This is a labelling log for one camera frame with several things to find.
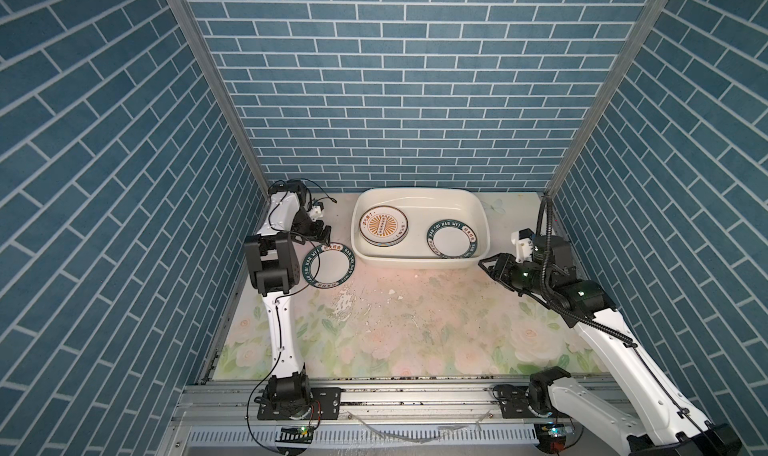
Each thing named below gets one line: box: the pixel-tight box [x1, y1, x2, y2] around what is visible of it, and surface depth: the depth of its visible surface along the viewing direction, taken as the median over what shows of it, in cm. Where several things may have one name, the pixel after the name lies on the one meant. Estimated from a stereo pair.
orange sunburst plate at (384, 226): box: [359, 205, 409, 247], surface depth 110 cm
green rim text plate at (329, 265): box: [302, 242, 356, 289], surface depth 101 cm
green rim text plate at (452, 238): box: [426, 219, 478, 259], surface depth 108 cm
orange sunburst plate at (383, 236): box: [359, 226, 409, 247], surface depth 107 cm
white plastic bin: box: [351, 187, 490, 269], surface depth 111 cm
